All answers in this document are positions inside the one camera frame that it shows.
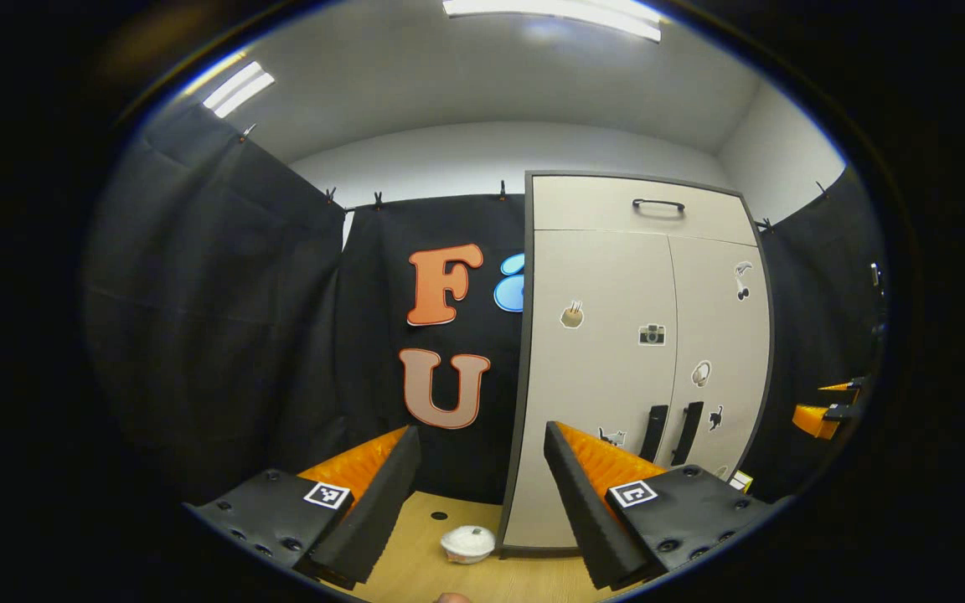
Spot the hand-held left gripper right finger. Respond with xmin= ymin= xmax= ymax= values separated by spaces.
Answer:
xmin=544 ymin=420 xmax=772 ymax=591

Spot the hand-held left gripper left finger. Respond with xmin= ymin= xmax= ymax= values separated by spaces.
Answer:
xmin=183 ymin=425 xmax=422 ymax=591

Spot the white shoe cabinet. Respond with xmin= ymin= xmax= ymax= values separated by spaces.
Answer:
xmin=495 ymin=171 xmax=777 ymax=559

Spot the white cabinet drawer front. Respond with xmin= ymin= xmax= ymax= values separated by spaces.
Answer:
xmin=531 ymin=175 xmax=758 ymax=247

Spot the white round container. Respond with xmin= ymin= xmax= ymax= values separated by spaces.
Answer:
xmin=440 ymin=524 xmax=497 ymax=565

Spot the ceiling light panel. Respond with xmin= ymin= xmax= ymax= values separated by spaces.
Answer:
xmin=201 ymin=60 xmax=276 ymax=119

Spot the black door handle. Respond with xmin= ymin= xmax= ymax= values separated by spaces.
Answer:
xmin=640 ymin=405 xmax=669 ymax=463
xmin=672 ymin=401 xmax=704 ymax=467

